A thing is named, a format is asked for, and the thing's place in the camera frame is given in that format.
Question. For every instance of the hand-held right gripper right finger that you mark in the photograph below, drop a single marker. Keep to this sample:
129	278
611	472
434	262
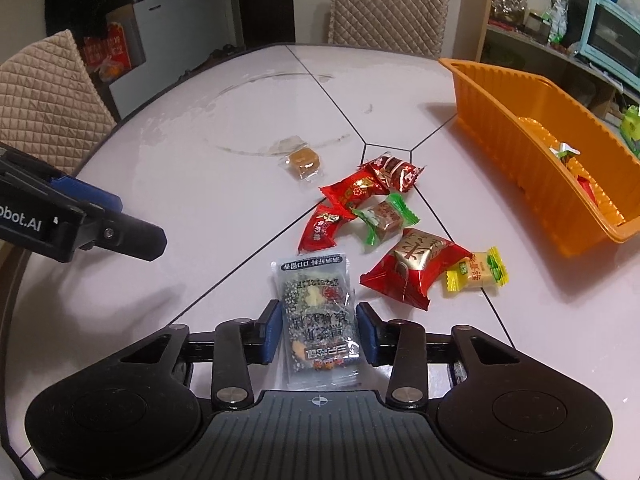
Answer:
366	332

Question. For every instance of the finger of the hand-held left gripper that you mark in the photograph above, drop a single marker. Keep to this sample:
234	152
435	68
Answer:
130	237
92	195

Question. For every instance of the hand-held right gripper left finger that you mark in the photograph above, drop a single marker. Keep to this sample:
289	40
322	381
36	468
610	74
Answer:
270	332

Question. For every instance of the clear speckled snack packet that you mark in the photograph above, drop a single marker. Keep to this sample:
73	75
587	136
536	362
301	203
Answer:
315	310

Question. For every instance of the red candy packet white print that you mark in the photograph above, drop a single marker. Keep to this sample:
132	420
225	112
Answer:
322	227

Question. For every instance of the clear brown candy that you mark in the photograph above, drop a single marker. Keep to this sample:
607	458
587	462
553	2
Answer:
301	160

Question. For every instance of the orange plastic tray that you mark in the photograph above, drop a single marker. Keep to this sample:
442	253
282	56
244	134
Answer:
505	125

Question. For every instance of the large red gold snack packet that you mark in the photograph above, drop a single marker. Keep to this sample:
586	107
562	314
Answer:
415	265

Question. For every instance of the beige quilted chair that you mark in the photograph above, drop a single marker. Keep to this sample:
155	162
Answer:
45	105
390	5

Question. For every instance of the green wrapped brown candy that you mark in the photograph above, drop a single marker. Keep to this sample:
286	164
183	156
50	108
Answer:
385	217

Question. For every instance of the yellow wrapped candy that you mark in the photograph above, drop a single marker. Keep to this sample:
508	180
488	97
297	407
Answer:
477	272

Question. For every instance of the red candy packet flower print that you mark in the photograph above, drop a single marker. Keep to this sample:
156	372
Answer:
355	187

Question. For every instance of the red gift box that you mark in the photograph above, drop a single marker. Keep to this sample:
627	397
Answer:
107	47

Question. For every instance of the dark red wrapped candy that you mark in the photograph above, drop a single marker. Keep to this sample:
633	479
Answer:
395	172

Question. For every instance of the white cabinet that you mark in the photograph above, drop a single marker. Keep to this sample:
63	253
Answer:
175	35

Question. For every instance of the small red candy packet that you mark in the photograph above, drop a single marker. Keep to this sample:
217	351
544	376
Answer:
590	190

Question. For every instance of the white green wrapped candy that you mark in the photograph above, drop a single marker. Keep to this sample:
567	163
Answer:
564	151

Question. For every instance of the wooden shelf unit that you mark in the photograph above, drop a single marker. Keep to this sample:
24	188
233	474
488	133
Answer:
500	45

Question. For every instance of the green tissue pack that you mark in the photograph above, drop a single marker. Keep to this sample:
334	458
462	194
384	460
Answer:
632	127

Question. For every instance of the plastic jar orange lid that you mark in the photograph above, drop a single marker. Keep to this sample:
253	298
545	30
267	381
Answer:
507	2

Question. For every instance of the green white snack bag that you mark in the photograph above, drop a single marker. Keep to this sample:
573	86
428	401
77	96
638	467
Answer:
559	17

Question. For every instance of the light blue toaster oven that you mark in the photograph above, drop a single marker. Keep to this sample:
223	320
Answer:
612	35

